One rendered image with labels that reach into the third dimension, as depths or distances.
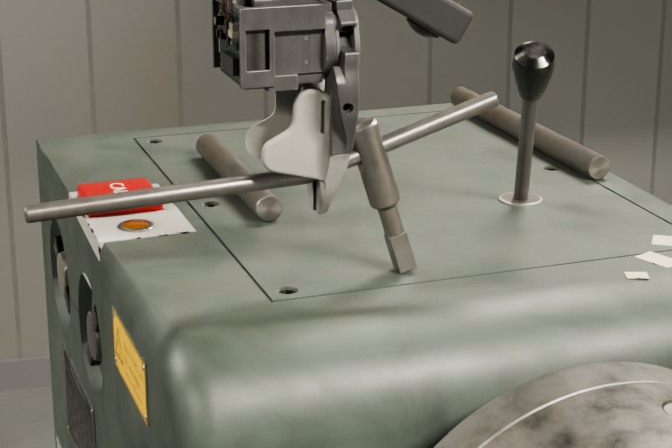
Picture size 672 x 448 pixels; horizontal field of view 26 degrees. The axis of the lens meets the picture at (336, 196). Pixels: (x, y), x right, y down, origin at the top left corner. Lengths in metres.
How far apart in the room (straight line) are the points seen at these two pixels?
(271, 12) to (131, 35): 2.74
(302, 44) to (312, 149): 0.07
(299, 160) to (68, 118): 2.75
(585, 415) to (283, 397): 0.19
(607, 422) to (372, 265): 0.25
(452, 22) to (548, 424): 0.28
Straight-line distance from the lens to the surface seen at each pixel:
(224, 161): 1.25
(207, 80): 3.72
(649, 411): 0.90
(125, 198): 0.97
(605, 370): 0.94
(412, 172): 1.28
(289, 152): 0.97
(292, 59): 0.94
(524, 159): 1.17
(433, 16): 0.98
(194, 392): 0.91
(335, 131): 0.96
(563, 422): 0.89
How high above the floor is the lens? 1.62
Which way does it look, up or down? 17 degrees down
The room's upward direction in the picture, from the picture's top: straight up
